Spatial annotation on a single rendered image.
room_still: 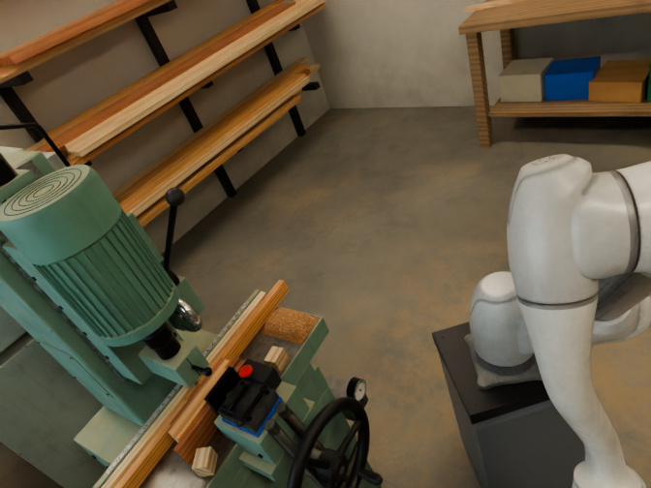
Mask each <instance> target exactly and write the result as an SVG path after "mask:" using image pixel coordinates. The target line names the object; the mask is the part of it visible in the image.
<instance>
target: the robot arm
mask: <svg viewBox="0 0 651 488"><path fill-rule="evenodd" d="M507 241H508V255H509V265H510V270H511V272H510V271H500V272H495V273H491V274H489V275H486V276H485V277H483V278H482V279H481V280H480V281H479V282H478V284H477V285H476V287H475V289H474V292H473V294H472V297H471V301H470V307H469V323H470V331H471V334H468V335H466V336H465V337H464V342H465V344H466V346H467V347H468V348H469V350H470V353H471V356H472V359H473V362H474V365H475V369H476V372H477V375H478V380H477V383H478V387H479V389H482V390H487V389H489V388H491V387H494V386H498V385H505V384H511V383H518V382H524V381H542V382H543V385H544V387H545V390H546V392H547V394H548V396H549V398H550V400H551V402H552V404H553V405H554V407H555V408H556V410H557V411H558V412H559V413H560V414H561V415H562V417H563V418H564V419H565V420H566V421H567V423H568V424H569V425H570V426H571V428H572V429H573V430H574V431H575V433H576V434H577V435H578V436H579V438H580V439H581V440H582V442H583V443H584V447H585V461H583V462H581V463H579V464H578V465H577V466H576V467H575V469H574V471H573V486H572V488H647V487H646V485H645V483H644V481H643V479H642V478H641V477H640V475H639V474H638V473H637V472H636V471H634V470H633V469H632V468H630V467H629V466H627V465H626V464H625V460H624V456H623V452H622V448H621V444H620V442H619V439H618V436H617V434H616V432H615V430H614V428H613V426H612V424H611V422H610V420H609V418H608V416H607V414H606V413H605V410H604V408H603V406H602V404H601V402H600V400H599V398H598V396H597V395H596V392H595V390H594V387H593V384H592V381H591V375H590V351H591V345H601V344H610V343H617V342H623V341H628V340H630V339H633V338H634V337H636V336H638V335H639V334H641V333H642V332H644V331H645V330H646V329H647V328H648V327H649V325H650V323H651V296H650V295H651V162H646V163H642V164H638V165H635V166H632V167H628V168H621V169H617V170H612V171H604V172H592V168H591V164H590V163H589V162H587V161H585V160H583V159H581V158H578V157H572V156H570V155H567V154H559V155H553V156H549V157H545V158H542V159H539V160H537V161H534V162H532V163H529V164H527V165H525V166H523V167H522V168H521V169H520V172H519V174H518V176H517V178H516V180H515V183H514V185H513V188H512V192H511V199H510V205H509V212H508V221H507Z"/></svg>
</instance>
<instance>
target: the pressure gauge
mask: <svg viewBox="0 0 651 488"><path fill-rule="evenodd" d="M359 390H361V391H359ZM365 392H366V381H365V380H364V379H359V378H356V377H353V378H351V379H350V381H349V383H348V386H347V397H352V398H354V399H356V400H358V401H359V402H360V401H361V400H362V399H363V397H364V395H365Z"/></svg>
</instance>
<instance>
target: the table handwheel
mask: <svg viewBox="0 0 651 488"><path fill-rule="evenodd" d="M342 411H350V412H352V413H353V414H354V416H355V418H356V420H355V422H354V424H353V426H352V427H351V429H350V431H349V432H348V434H347V436H346V437H345V439H344V440H343V441H342V443H341V444H340V446H339V447H338V449H337V450H336V451H335V450H333V449H330V448H327V449H326V450H324V451H321V450H318V449H316V448H314V445H315V443H316V441H317V439H318V437H319V436H320V434H321V433H322V431H323V430H324V428H325V427H326V426H327V424H328V423H329V421H330V420H331V419H332V418H333V417H334V416H335V415H337V414H338V413H340V412H342ZM356 433H357V449H356V459H355V462H354V465H353V469H352V472H351V475H350V477H349V480H348V482H347V485H346V487H345V488H358V487H359V485H360V482H361V480H362V477H360V476H358V475H357V472H358V470H359V469H365V466H366V462H367V457H368V451H369V443H370V429H369V421H368V416H367V413H366V411H365V409H364V407H363V405H362V404H361V403H360V402H359V401H358V400H356V399H354V398H352V397H341V398H338V399H335V400H333V401H331V402H330V403H328V404H327V405H326V406H325V407H323V408H322V409H321V410H320V412H319V413H318V414H317V415H316V416H315V418H314V419H313V420H312V422H311V423H310V425H309V426H308V428H307V429H306V431H305V433H304V435H303V437H302V439H301V441H300V442H299V443H298V445H297V450H296V452H295V455H294V459H293V462H292V465H291V469H290V473H289V477H288V483H287V488H301V486H302V480H303V476H304V472H305V469H306V466H308V467H313V468H316V470H317V475H318V476H319V477H321V478H323V479H325V480H327V488H335V484H337V483H339V482H340V481H342V480H343V478H344V477H345V475H346V473H347V470H348V459H347V456H346V455H344V453H345V452H346V450H347V448H348V446H349V444H350V443H351V441H352V439H353V437H354V436H355V434H356Z"/></svg>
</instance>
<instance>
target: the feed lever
mask: <svg viewBox="0 0 651 488"><path fill-rule="evenodd" d="M165 198H166V201H167V203H168V204H169V205H170V215H169V223H168V232H167V240H166V249H165V257H164V266H163V268H164V269H165V271H166V272H167V273H168V275H169V276H170V278H171V279H172V281H173V282H174V284H175V285H176V287H178V285H179V284H180V281H179V279H178V277H177V276H176V275H175V274H174V273H173V272H172V271H171V270H170V263H171V249H172V242H173V236H174V228H175V221H176V214H177V206H179V205H181V204H182V203H183V202H184V199H185V195H184V193H183V191H182V190H181V189H179V188H175V187H174V188H170V189H168V190H167V192H166V195H165Z"/></svg>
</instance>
